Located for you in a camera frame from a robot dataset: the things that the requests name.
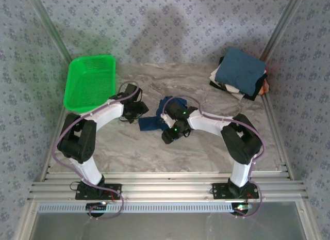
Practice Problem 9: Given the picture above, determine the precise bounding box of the dark blue printed t-shirt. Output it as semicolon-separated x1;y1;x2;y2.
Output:
138;95;188;132

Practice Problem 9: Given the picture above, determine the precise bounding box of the green plastic mesh basket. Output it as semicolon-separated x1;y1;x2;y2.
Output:
63;55;117;114

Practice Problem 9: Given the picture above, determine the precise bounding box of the folded white t-shirt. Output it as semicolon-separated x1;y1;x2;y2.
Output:
208;69;245;100

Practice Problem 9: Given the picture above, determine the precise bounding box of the folded steel blue t-shirt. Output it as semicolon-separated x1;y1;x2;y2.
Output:
215;46;267;96

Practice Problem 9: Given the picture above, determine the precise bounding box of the folded black t-shirt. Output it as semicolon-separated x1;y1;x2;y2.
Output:
242;74;268;102

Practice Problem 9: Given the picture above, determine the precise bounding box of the folded red orange t-shirt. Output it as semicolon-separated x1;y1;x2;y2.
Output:
259;67;270;96

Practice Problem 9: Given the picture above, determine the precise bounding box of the black controller board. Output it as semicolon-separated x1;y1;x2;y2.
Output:
86;201;108;211
231;202;252;212

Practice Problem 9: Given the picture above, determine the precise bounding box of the grey metal panel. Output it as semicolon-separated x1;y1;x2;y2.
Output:
30;211;307;240

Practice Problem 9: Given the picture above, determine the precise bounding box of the aluminium mounting rail frame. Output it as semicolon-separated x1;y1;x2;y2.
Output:
27;171;309;202

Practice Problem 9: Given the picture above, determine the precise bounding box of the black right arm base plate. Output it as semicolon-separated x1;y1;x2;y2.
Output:
211;182;260;200

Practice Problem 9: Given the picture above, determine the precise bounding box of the grey slotted cable duct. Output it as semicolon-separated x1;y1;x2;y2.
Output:
38;202;258;214

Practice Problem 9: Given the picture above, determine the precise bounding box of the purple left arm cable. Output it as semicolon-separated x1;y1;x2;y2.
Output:
52;81;144;220

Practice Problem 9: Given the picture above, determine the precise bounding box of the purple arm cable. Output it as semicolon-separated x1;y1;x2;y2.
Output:
52;81;144;220
161;95;268;220

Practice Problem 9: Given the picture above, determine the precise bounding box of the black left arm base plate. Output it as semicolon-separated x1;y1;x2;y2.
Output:
74;182;122;201

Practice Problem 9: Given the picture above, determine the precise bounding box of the aluminium side rail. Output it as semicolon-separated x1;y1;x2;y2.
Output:
38;105;68;183
261;94;294;180

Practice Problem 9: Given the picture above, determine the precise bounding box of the aluminium frame post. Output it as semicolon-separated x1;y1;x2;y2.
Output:
27;0;73;64
259;0;308;60

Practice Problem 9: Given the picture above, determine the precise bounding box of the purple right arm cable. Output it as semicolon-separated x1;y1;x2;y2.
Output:
161;95;268;220

